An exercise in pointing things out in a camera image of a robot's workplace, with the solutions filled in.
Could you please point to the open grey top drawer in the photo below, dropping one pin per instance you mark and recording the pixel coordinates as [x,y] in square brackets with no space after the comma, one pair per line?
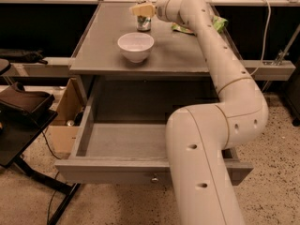
[121,138]

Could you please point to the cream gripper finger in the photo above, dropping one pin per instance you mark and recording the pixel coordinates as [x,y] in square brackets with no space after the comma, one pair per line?
[144,10]

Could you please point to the green chip bag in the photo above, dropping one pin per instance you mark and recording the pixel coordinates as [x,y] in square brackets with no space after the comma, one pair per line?
[218,23]

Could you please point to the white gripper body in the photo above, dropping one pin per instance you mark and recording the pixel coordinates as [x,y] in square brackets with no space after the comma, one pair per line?
[161,9]

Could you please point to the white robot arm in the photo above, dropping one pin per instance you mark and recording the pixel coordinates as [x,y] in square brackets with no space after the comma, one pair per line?
[196,135]

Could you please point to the white ceramic bowl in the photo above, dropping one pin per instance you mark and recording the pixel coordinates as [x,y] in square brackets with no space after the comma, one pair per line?
[135,47]

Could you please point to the cardboard box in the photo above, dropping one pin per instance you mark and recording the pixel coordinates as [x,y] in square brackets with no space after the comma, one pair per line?
[69,105]

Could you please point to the black side table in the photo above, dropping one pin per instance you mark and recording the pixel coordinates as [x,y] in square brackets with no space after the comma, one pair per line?
[16,136]

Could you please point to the round metal drawer knob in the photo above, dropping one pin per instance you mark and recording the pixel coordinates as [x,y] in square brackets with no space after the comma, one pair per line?
[154,178]

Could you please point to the metal can in box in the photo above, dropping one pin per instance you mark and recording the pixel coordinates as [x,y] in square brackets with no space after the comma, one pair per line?
[70,123]

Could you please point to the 7up soda can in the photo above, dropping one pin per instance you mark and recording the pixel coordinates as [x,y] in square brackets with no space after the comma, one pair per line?
[143,23]

